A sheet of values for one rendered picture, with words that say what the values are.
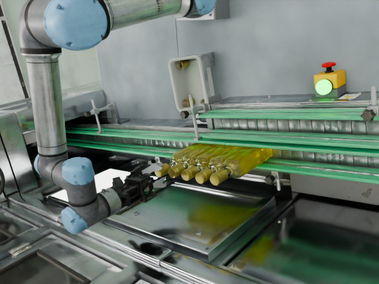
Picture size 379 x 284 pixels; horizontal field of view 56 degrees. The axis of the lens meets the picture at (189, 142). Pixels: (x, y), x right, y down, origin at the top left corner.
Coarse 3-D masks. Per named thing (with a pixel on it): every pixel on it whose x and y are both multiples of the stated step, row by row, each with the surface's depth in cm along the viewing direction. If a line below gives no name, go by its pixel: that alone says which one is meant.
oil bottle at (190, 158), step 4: (208, 144) 127; (212, 144) 126; (216, 144) 125; (200, 148) 124; (204, 148) 123; (208, 148) 123; (192, 152) 121; (196, 152) 121; (200, 152) 120; (204, 152) 120; (184, 156) 119; (188, 156) 118; (192, 156) 118; (196, 156) 118; (184, 160) 118; (188, 160) 117; (192, 160) 117; (188, 164) 117; (192, 164) 117
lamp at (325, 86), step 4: (320, 80) 105; (324, 80) 104; (328, 80) 104; (316, 84) 105; (320, 84) 104; (324, 84) 103; (328, 84) 103; (332, 84) 104; (316, 88) 105; (320, 88) 104; (324, 88) 103; (328, 88) 103; (332, 88) 104; (320, 92) 104; (324, 92) 104; (328, 92) 104
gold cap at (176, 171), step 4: (180, 164) 115; (172, 168) 113; (176, 168) 113; (180, 168) 114; (184, 168) 115; (172, 172) 113; (176, 172) 113; (180, 172) 114; (172, 176) 114; (176, 176) 113
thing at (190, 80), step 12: (192, 60) 144; (180, 72) 148; (192, 72) 146; (180, 84) 148; (192, 84) 149; (204, 84) 135; (180, 96) 149; (192, 96) 151; (204, 96) 137; (180, 108) 149
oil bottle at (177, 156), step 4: (192, 144) 131; (196, 144) 130; (200, 144) 129; (204, 144) 129; (184, 148) 128; (188, 148) 127; (192, 148) 126; (196, 148) 126; (176, 152) 125; (180, 152) 124; (184, 152) 123; (188, 152) 123; (172, 156) 123; (176, 156) 122; (180, 156) 121; (172, 160) 122; (176, 160) 121; (180, 160) 121
